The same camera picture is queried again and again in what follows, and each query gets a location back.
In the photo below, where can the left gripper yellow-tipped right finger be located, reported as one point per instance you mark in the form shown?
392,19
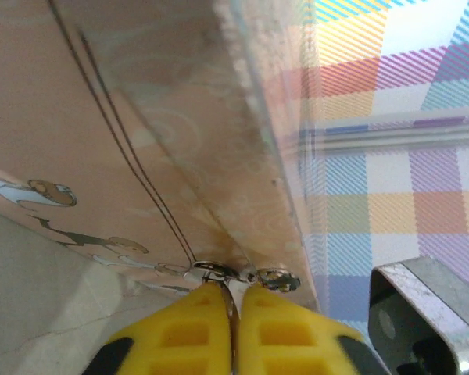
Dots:
281,336

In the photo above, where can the pink cartoon-print box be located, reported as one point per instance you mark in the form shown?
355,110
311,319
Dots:
101,129

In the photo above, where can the aluminium frame post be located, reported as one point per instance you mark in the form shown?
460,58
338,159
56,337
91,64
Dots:
414,137

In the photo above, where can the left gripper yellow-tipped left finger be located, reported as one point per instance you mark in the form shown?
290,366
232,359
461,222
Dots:
187,332

